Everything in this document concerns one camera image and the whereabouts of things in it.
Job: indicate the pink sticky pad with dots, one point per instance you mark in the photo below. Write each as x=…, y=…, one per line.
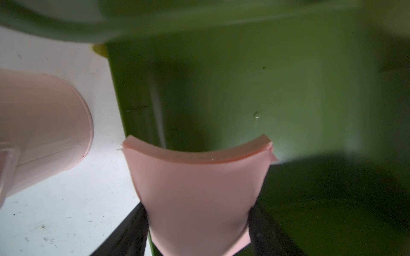
x=198, y=203

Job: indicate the green bottom drawer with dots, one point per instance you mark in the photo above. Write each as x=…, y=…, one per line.
x=331, y=91

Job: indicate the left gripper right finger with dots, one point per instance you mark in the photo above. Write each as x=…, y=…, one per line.
x=267, y=237

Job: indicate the green drawer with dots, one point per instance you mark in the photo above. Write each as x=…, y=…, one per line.
x=103, y=21
x=331, y=91

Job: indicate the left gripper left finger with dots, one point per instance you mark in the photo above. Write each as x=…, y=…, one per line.
x=129, y=238

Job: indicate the pink pen cup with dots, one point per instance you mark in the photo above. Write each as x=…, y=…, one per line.
x=46, y=128

